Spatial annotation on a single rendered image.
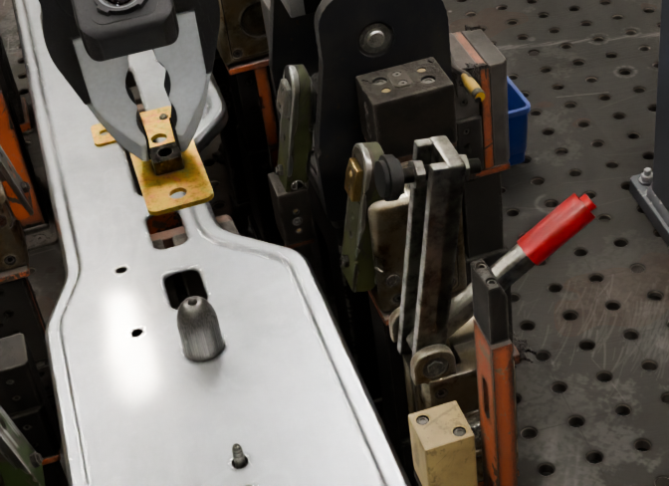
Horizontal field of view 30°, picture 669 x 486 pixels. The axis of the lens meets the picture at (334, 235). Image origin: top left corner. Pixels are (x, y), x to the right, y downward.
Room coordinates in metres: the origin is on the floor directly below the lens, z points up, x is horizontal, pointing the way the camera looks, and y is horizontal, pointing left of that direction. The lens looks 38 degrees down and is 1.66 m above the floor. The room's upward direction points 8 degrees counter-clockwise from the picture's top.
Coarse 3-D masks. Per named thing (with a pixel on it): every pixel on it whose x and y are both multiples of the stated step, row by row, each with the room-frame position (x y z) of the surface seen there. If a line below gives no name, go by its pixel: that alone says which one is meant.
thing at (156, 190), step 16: (160, 128) 0.64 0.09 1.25; (160, 144) 0.63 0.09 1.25; (192, 144) 0.62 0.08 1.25; (160, 160) 0.60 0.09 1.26; (176, 160) 0.60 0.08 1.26; (192, 160) 0.60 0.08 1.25; (144, 176) 0.59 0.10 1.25; (160, 176) 0.59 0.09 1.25; (176, 176) 0.59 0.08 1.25; (192, 176) 0.59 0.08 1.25; (144, 192) 0.58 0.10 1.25; (160, 192) 0.58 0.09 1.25; (192, 192) 0.57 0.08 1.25; (208, 192) 0.57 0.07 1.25; (160, 208) 0.56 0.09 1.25; (176, 208) 0.56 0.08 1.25
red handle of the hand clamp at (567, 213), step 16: (560, 208) 0.65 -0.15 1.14; (576, 208) 0.64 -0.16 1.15; (592, 208) 0.64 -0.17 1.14; (544, 224) 0.64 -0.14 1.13; (560, 224) 0.64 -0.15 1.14; (576, 224) 0.64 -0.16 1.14; (528, 240) 0.64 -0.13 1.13; (544, 240) 0.63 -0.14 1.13; (560, 240) 0.63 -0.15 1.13; (512, 256) 0.64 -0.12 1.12; (528, 256) 0.63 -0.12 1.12; (544, 256) 0.63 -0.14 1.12; (496, 272) 0.63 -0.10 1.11; (512, 272) 0.63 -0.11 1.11; (464, 288) 0.64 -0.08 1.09; (464, 304) 0.63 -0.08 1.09; (464, 320) 0.62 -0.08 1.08; (448, 336) 0.62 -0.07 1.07
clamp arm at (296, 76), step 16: (288, 80) 0.94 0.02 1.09; (304, 80) 0.93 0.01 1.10; (288, 96) 0.93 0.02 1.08; (304, 96) 0.93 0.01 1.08; (288, 112) 0.93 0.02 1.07; (304, 112) 0.93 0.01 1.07; (288, 128) 0.93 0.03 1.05; (304, 128) 0.93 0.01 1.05; (288, 144) 0.93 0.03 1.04; (304, 144) 0.93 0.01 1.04; (288, 160) 0.92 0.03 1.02; (304, 160) 0.93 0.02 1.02; (288, 176) 0.92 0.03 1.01; (304, 176) 0.93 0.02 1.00
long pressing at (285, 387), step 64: (64, 128) 1.07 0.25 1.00; (64, 192) 0.96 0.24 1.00; (128, 192) 0.94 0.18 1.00; (64, 256) 0.87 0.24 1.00; (128, 256) 0.85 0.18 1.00; (192, 256) 0.84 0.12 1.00; (256, 256) 0.82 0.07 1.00; (64, 320) 0.78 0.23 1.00; (128, 320) 0.77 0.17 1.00; (256, 320) 0.74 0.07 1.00; (320, 320) 0.73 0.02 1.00; (64, 384) 0.71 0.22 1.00; (128, 384) 0.69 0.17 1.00; (192, 384) 0.68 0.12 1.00; (256, 384) 0.67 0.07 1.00; (320, 384) 0.66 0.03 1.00; (64, 448) 0.64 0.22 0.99; (128, 448) 0.63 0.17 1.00; (192, 448) 0.62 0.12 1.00; (256, 448) 0.61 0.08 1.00; (320, 448) 0.60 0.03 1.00; (384, 448) 0.59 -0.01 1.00
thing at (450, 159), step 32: (384, 160) 0.62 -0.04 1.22; (416, 160) 0.63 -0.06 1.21; (448, 160) 0.62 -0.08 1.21; (384, 192) 0.61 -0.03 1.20; (416, 192) 0.64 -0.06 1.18; (448, 192) 0.61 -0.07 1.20; (416, 224) 0.64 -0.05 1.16; (448, 224) 0.61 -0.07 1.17; (416, 256) 0.64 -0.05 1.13; (448, 256) 0.61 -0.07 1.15; (416, 288) 0.64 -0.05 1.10; (448, 288) 0.61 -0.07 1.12; (416, 320) 0.61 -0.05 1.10; (448, 320) 0.61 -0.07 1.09; (416, 352) 0.61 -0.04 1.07
